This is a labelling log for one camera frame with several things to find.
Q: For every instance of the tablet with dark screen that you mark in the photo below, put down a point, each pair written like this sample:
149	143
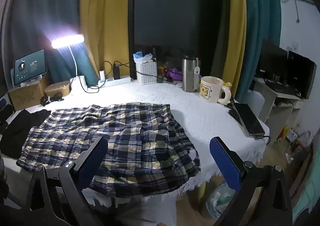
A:
30	67

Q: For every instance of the tan lidded container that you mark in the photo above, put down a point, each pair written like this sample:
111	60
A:
57	88

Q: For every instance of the black power bank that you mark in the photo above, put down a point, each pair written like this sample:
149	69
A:
247	118

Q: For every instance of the computer monitor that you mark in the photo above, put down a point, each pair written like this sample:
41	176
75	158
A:
300	73
272	60

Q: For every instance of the crumpled plastic bag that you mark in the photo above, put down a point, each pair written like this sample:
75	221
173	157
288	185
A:
220	201

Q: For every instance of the white charger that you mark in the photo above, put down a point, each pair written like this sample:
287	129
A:
102	75

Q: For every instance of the purple cloth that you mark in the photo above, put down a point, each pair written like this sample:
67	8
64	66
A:
175	74

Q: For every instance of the teal curtain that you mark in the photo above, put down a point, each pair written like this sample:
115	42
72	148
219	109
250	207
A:
37	15
262	3

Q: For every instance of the white computer desk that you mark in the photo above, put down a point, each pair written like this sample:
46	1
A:
270	98

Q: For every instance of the white power strip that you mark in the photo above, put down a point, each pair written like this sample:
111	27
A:
117	82

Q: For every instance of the blue face mask pack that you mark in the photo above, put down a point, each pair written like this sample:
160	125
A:
142	57

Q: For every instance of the plaid pants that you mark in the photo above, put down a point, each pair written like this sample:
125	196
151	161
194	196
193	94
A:
140	140

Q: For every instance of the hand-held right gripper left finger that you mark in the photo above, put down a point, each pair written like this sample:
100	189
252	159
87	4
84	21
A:
96	158

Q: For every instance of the cardboard box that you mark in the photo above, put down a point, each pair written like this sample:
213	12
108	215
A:
25	95

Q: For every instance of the white textured tablecloth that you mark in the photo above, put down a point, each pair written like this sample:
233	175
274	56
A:
200	115

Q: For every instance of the cartoon bear mug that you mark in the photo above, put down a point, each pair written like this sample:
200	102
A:
210	90

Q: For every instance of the white lamp base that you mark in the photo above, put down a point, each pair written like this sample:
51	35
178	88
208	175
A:
67	40

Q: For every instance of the black cloth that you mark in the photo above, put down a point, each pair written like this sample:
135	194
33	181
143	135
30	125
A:
17	130

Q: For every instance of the steel tumbler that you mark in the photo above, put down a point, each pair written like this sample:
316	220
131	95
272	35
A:
188	75

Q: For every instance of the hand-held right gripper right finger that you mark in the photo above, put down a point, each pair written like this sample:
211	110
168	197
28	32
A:
225	163

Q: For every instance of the dark window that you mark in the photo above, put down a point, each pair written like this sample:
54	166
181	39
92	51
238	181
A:
175	3

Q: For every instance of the yellow curtain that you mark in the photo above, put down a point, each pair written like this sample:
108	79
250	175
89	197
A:
105	15
236	15

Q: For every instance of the white plastic basket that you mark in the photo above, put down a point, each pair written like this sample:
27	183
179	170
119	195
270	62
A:
146	73

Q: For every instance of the black charger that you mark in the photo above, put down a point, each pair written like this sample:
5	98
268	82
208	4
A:
116	73

